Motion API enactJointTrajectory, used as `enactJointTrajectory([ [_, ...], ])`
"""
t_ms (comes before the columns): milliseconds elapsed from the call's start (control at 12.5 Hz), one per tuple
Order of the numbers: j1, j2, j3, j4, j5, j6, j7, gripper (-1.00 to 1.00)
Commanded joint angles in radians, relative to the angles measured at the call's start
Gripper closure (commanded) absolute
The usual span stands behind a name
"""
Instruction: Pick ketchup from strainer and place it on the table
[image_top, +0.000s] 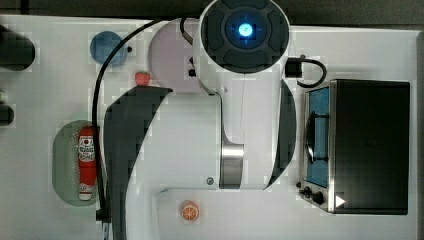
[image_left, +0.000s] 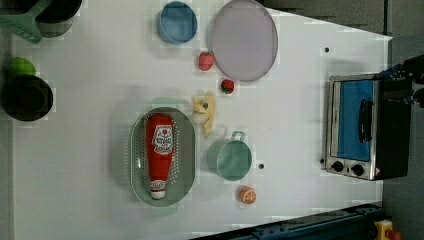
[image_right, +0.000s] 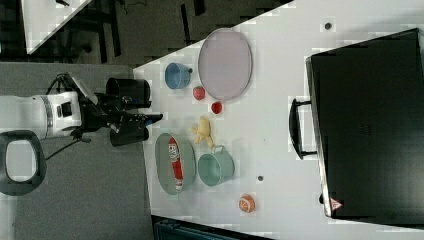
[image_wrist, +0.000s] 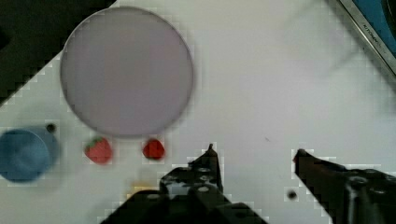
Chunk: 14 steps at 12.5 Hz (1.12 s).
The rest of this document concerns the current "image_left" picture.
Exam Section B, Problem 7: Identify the red ketchup bottle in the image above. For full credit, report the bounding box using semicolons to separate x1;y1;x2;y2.
145;113;174;200

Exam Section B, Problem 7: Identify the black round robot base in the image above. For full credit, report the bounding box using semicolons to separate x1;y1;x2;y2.
1;75;54;122

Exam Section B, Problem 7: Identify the green oval strainer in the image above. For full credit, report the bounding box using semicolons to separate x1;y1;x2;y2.
129;107;196;207

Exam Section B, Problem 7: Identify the peeled banana toy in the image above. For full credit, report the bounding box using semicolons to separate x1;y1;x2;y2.
192;92;216;138

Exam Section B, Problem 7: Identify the red strawberry toy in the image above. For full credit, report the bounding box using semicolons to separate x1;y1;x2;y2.
221;79;235;94

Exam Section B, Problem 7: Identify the pink strawberry toy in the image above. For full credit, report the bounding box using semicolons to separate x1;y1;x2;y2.
198;52;215;71

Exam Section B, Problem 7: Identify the orange half toy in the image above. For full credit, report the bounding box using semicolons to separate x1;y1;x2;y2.
239;186;257;205

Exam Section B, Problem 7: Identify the large pink plate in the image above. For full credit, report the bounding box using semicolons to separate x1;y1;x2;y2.
211;0;278;81

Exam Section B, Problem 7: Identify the blue bowl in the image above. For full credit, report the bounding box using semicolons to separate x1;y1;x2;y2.
156;1;198;45

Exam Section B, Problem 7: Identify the silver black toaster oven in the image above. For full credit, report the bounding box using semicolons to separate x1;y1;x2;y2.
322;74;412;181

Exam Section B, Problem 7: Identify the black round container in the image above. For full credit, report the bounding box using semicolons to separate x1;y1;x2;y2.
36;0;83;38

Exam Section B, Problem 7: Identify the green fruit toy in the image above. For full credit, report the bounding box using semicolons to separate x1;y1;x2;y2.
11;57;36;76

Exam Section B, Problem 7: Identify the yellow red clamp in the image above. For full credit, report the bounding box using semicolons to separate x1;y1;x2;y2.
374;220;402;240

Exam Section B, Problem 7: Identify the green plastic basket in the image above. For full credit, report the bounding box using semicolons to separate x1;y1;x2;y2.
0;0;53;44

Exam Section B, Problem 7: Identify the green cup with handle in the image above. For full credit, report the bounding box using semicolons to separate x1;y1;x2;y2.
216;131;252;181

